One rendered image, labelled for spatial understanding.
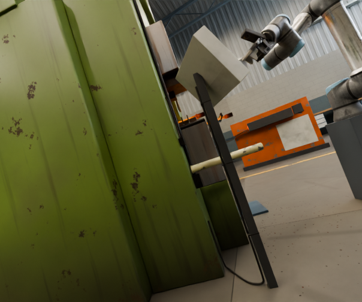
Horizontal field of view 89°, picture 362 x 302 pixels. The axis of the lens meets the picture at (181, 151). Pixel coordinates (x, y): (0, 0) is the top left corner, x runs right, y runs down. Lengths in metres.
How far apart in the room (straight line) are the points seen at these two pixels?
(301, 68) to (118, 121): 9.04
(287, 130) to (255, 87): 4.66
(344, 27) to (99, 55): 1.56
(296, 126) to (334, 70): 5.17
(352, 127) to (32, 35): 2.16
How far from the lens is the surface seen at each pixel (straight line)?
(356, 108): 1.77
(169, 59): 1.55
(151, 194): 1.15
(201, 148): 1.36
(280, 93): 9.37
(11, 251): 1.67
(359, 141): 1.71
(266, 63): 1.35
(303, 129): 5.14
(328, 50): 10.17
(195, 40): 0.91
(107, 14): 1.55
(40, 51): 1.56
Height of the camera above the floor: 0.66
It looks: 4 degrees up
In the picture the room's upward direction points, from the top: 19 degrees counter-clockwise
